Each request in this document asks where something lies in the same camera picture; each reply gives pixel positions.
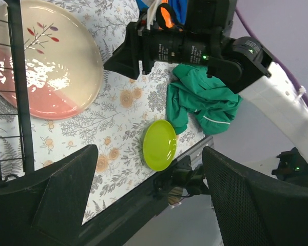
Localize orange floral cloth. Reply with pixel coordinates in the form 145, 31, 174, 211
156, 1, 179, 30

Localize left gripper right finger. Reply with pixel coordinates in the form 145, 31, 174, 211
202, 147, 308, 245

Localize black wire dish rack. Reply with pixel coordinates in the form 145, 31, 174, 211
0, 1, 34, 175

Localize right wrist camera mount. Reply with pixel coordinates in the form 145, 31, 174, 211
146, 0, 162, 30

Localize lime green plate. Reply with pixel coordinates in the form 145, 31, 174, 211
142, 119, 177, 172

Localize pink cream plate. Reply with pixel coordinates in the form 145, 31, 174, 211
0, 0, 104, 120

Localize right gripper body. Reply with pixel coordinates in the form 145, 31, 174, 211
137, 19, 210, 74

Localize blue folded cloth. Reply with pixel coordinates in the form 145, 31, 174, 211
168, 0, 188, 24

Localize green jacket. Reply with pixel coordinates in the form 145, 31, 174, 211
166, 65, 242, 135

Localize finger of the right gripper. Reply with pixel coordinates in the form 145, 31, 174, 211
104, 22, 140, 79

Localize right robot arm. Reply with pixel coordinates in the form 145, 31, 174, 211
104, 1, 308, 183

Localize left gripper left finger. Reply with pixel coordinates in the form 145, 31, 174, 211
0, 145, 98, 245

